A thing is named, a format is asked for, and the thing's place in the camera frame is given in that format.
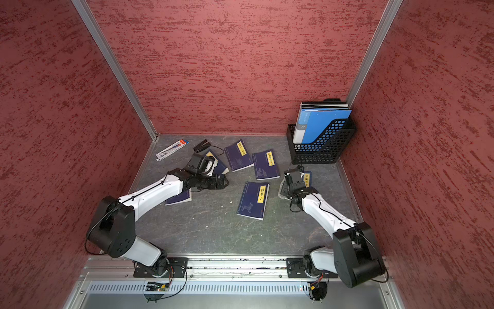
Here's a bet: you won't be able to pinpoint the blue book Yuewei notes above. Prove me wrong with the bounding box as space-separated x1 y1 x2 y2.
252 149 280 181

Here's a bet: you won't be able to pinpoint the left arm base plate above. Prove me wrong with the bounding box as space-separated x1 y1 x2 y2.
133 257 189 279

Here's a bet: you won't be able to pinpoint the grey knitted cloth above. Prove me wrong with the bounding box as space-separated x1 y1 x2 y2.
278 180 291 200

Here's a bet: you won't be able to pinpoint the blue book Hanfeizi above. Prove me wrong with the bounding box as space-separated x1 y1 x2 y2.
237 182 270 220

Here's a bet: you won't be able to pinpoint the black mesh file holder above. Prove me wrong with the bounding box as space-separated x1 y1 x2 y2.
286 118 356 165

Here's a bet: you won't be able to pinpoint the black stapler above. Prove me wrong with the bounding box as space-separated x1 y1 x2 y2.
194 139 211 153

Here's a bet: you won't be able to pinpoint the dark folders behind blue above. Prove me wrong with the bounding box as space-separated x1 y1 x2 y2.
301 99 349 110

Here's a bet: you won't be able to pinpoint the blue folder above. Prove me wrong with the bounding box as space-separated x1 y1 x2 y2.
293 107 352 144

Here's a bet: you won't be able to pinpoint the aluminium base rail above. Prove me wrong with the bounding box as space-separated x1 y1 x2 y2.
65 254 404 308

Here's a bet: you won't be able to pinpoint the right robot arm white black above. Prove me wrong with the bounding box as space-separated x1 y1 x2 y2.
280 167 389 288

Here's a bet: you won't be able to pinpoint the blue book Tang poems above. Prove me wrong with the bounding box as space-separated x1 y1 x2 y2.
224 139 253 172

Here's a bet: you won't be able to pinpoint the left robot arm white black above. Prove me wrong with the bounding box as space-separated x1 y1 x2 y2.
84 153 229 278

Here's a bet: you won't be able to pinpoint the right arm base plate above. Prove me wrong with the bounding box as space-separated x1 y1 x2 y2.
286 257 338 279

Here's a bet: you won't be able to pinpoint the blue book Zhuangzi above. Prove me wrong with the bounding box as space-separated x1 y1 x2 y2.
205 151 229 176

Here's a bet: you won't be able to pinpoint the blue book Shijing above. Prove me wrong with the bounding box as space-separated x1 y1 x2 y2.
165 191 192 205

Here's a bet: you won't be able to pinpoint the blue book Mengxi Bitan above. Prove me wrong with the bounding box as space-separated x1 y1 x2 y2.
302 171 312 187

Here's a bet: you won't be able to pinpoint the white red pen package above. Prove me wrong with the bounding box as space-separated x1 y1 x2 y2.
156 139 189 162

